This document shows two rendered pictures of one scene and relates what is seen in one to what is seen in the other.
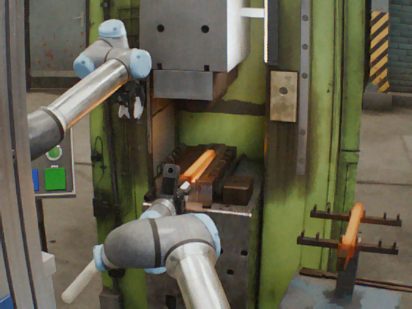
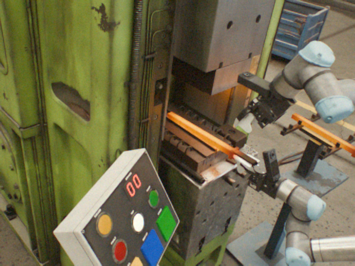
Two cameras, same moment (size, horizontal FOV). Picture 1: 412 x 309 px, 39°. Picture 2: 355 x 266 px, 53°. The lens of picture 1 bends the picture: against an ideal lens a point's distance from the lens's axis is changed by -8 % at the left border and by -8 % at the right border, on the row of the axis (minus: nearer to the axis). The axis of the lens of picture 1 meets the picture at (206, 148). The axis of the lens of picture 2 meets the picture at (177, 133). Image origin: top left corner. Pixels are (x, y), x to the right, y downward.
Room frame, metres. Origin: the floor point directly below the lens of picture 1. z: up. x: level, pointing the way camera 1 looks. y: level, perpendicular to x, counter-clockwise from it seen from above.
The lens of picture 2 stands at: (1.59, 1.17, 1.83)
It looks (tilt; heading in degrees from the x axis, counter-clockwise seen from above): 34 degrees down; 297
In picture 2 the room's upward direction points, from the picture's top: 8 degrees clockwise
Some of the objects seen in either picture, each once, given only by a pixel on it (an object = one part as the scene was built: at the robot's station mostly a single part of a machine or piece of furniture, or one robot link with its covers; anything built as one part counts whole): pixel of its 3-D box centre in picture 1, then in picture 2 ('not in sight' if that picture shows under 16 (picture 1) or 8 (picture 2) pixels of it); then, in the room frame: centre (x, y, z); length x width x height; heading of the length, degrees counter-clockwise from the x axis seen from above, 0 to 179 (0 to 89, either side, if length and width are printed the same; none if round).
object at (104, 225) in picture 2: not in sight; (104, 224); (1.97, 0.73, 1.16); 0.05 x 0.03 x 0.04; 76
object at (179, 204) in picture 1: (170, 204); (267, 179); (1.75, 0.11, 0.99); 0.12 x 0.08 x 0.09; 166
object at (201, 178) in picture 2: (164, 179); (167, 154); (2.14, 0.15, 0.93); 0.40 x 0.03 x 0.03; 166
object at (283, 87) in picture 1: (283, 96); (252, 57); (2.03, -0.26, 1.27); 0.09 x 0.02 x 0.17; 76
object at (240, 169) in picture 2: not in sight; (240, 166); (1.86, 0.10, 0.99); 0.09 x 0.03 x 0.06; 169
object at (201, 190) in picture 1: (199, 169); (177, 132); (2.18, 0.03, 0.96); 0.42 x 0.20 x 0.09; 166
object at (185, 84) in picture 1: (199, 73); (189, 54); (2.18, 0.03, 1.32); 0.42 x 0.20 x 0.10; 166
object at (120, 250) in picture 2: not in sight; (120, 250); (1.93, 0.72, 1.09); 0.05 x 0.03 x 0.04; 76
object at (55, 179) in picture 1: (55, 179); (165, 223); (1.92, 0.52, 1.01); 0.07 x 0.05 x 0.07; 101
